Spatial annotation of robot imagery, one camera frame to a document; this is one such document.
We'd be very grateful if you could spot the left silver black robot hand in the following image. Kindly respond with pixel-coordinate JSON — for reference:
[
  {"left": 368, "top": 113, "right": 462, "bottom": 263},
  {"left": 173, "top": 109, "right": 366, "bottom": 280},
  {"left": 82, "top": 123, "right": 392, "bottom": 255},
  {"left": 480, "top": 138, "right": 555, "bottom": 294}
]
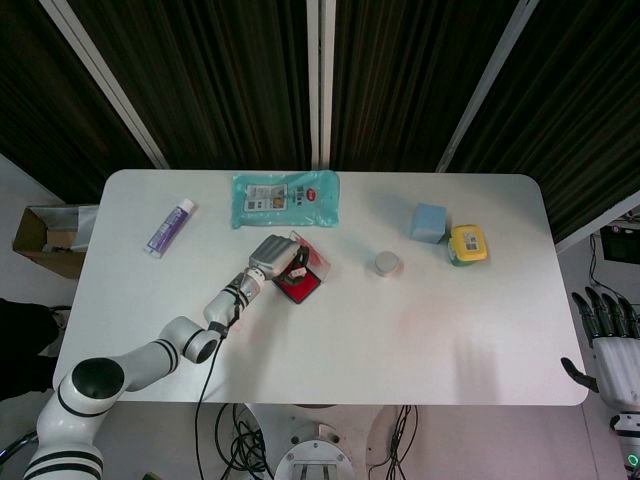
[{"left": 248, "top": 234, "right": 314, "bottom": 289}]

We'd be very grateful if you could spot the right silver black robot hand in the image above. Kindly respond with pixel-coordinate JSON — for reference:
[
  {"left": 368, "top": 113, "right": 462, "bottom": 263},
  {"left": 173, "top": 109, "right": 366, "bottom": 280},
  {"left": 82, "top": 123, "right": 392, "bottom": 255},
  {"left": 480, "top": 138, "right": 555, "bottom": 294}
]
[{"left": 560, "top": 286, "right": 640, "bottom": 416}]

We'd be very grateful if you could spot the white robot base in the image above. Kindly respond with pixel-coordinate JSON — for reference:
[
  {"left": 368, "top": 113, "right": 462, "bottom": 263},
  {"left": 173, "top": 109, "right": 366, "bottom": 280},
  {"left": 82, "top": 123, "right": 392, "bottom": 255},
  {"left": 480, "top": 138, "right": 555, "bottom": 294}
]
[{"left": 244, "top": 402, "right": 401, "bottom": 480}]

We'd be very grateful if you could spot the red ink pad clear lid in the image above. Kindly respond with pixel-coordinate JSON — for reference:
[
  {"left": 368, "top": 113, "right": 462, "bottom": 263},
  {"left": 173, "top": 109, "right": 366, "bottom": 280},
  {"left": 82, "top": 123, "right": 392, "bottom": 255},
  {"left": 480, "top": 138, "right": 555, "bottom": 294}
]
[{"left": 272, "top": 229, "right": 334, "bottom": 305}]

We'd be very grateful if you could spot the teal wet wipes pack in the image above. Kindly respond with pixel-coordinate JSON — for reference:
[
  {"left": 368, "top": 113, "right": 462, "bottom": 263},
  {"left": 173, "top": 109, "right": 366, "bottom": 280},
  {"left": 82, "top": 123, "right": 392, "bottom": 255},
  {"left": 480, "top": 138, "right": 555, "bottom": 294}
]
[{"left": 230, "top": 170, "right": 342, "bottom": 230}]

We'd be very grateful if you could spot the purple toothpaste tube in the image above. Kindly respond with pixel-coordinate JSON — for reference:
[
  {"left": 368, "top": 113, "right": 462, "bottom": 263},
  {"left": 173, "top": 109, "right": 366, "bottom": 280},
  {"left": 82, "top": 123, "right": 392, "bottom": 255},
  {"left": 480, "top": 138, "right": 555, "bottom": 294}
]
[{"left": 145, "top": 198, "right": 195, "bottom": 258}]

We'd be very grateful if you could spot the small monitor device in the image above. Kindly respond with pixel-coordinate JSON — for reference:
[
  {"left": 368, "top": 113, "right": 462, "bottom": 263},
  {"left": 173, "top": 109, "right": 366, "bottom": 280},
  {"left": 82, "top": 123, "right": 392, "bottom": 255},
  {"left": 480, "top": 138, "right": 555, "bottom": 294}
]
[{"left": 599, "top": 224, "right": 640, "bottom": 261}]

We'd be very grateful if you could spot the light blue cube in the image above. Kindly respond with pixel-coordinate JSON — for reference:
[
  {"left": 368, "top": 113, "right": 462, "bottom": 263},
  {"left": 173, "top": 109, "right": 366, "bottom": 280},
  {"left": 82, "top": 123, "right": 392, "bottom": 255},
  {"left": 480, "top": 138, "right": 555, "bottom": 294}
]
[{"left": 410, "top": 202, "right": 447, "bottom": 245}]

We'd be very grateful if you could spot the dark pleated curtain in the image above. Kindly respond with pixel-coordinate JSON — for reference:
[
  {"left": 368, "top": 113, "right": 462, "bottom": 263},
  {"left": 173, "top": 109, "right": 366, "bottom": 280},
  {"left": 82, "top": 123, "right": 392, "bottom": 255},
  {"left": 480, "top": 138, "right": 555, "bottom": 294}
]
[
  {"left": 0, "top": 0, "right": 311, "bottom": 204},
  {"left": 332, "top": 0, "right": 640, "bottom": 242}
]

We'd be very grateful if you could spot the green tub yellow lid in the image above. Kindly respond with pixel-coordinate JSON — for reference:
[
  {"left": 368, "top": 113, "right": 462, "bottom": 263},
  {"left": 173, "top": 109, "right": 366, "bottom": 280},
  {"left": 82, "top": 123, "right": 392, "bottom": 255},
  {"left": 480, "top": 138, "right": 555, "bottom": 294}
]
[{"left": 447, "top": 224, "right": 491, "bottom": 268}]

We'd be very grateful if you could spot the brown cardboard box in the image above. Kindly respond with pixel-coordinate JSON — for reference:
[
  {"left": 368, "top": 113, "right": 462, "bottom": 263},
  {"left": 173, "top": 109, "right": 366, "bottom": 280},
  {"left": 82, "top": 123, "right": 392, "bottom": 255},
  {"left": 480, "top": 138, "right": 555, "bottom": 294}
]
[{"left": 12, "top": 204, "right": 99, "bottom": 280}]

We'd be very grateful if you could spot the black bulky object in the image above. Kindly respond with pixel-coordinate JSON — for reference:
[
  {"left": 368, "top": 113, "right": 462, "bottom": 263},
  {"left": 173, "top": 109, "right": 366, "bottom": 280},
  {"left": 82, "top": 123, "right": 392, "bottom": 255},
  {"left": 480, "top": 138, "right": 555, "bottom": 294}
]
[{"left": 0, "top": 297, "right": 59, "bottom": 402}]

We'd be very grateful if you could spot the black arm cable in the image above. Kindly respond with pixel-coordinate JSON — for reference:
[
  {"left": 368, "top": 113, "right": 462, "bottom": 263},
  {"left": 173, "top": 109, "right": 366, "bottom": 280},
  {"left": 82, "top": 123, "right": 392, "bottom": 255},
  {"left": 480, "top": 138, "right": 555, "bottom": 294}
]
[{"left": 193, "top": 299, "right": 240, "bottom": 480}]

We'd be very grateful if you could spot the white upright frame post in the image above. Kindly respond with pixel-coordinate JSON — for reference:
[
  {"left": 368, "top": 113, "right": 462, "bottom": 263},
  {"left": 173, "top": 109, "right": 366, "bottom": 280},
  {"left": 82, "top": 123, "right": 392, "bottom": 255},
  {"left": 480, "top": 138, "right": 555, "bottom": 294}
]
[{"left": 305, "top": 0, "right": 336, "bottom": 169}]

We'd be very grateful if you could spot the black floor cable bundle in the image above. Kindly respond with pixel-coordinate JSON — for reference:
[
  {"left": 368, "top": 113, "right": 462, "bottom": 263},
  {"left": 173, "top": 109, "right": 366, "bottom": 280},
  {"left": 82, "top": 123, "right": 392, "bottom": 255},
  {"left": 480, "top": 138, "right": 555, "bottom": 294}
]
[
  {"left": 367, "top": 404, "right": 419, "bottom": 480},
  {"left": 214, "top": 403, "right": 275, "bottom": 480}
]

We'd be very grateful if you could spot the white slanted frame post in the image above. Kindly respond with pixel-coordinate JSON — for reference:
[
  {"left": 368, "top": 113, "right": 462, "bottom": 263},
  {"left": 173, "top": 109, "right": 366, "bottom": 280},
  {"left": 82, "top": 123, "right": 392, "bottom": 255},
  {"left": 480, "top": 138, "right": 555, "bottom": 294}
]
[
  {"left": 435, "top": 0, "right": 539, "bottom": 174},
  {"left": 39, "top": 0, "right": 169, "bottom": 170}
]

